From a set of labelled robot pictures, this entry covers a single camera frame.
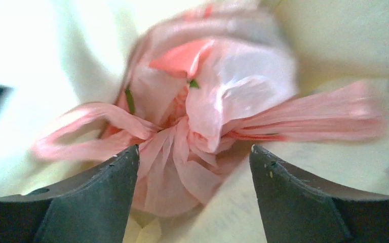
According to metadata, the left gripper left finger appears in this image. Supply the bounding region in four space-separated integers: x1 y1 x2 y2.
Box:
0 146 139 243

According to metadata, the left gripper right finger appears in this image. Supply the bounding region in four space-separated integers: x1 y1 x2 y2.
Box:
249 145 389 242

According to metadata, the beige canvas tote bag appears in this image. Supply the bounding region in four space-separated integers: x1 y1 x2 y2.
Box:
0 1 389 242

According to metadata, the pink plastic grocery bag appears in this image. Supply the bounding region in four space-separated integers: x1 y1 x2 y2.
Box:
32 1 384 217

